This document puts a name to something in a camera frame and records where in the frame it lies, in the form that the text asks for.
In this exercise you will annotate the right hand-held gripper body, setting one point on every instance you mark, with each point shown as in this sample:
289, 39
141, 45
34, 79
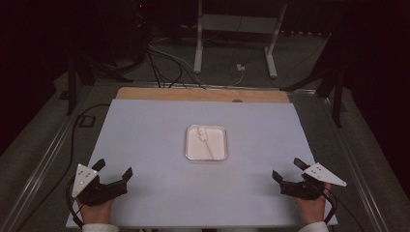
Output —
306, 185

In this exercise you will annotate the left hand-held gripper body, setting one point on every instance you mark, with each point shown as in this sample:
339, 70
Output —
96, 190

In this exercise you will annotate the square metal tray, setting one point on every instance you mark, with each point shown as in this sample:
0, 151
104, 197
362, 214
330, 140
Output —
206, 142

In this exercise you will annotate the person's left hand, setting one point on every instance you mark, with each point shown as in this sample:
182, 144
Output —
96, 212

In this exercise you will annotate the person's right hand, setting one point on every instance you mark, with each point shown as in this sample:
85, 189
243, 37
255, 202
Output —
311, 209

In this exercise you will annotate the person's left white sleeve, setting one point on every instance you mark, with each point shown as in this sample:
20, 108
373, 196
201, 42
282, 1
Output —
100, 227

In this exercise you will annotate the person's white sleeve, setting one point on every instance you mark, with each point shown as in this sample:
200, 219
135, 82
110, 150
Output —
100, 227
314, 227

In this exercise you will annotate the light blue table mat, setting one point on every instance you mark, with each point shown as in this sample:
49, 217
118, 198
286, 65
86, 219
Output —
154, 145

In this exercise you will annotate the person's right white sleeve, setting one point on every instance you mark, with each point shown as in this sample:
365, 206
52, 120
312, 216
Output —
314, 227

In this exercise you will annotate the black square floor socket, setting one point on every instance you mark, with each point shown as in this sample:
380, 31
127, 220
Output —
87, 121

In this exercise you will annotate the black tripod stand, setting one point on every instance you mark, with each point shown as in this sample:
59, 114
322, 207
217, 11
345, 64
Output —
71, 83
336, 93

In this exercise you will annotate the wooden board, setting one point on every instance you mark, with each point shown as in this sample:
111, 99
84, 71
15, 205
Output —
180, 94

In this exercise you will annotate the white plug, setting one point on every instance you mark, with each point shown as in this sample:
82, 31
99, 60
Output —
240, 67

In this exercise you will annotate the white metal stand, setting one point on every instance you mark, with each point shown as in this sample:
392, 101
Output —
237, 23

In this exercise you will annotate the metal floor rail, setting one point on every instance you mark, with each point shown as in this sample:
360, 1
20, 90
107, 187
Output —
354, 167
45, 161

